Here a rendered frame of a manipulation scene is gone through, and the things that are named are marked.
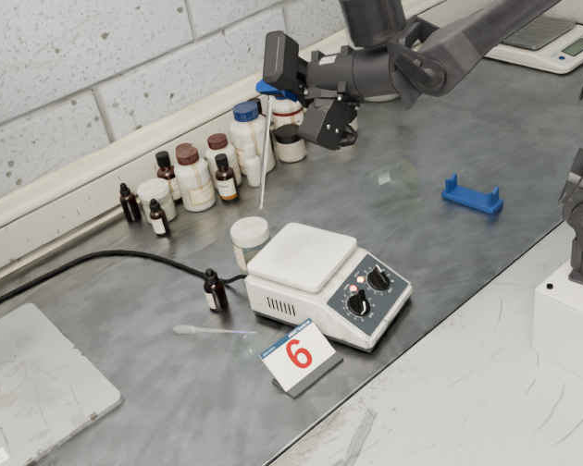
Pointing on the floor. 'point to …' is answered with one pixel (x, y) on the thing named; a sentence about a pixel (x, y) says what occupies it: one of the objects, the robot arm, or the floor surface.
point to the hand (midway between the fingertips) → (279, 85)
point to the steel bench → (353, 175)
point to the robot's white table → (471, 391)
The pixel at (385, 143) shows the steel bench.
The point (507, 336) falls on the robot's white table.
